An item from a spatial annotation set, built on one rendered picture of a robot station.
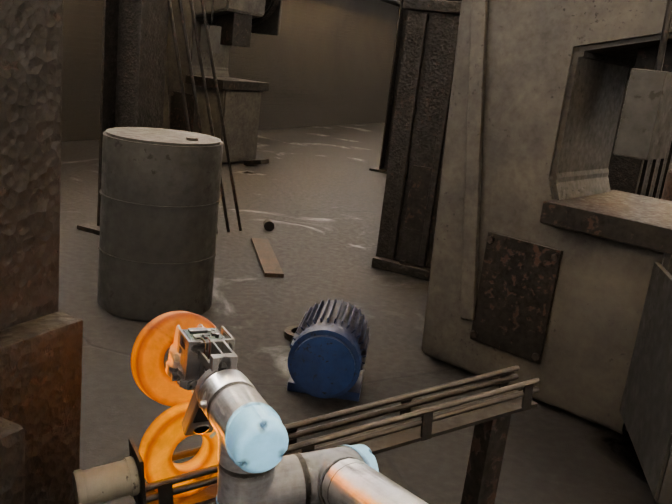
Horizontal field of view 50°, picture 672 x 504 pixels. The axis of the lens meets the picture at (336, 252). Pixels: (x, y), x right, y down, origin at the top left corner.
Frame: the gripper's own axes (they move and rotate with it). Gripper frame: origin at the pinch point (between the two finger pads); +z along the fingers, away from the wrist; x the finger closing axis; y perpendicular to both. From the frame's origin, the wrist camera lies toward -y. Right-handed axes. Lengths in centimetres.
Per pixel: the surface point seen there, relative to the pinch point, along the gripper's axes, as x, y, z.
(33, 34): 23, 46, 12
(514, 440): -160, -83, 74
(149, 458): 6.6, -13.6, -10.1
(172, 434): 3.2, -10.2, -9.6
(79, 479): 16.6, -16.1, -9.2
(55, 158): 18.7, 27.4, 14.4
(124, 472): 10.1, -15.9, -9.5
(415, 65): -231, 49, 289
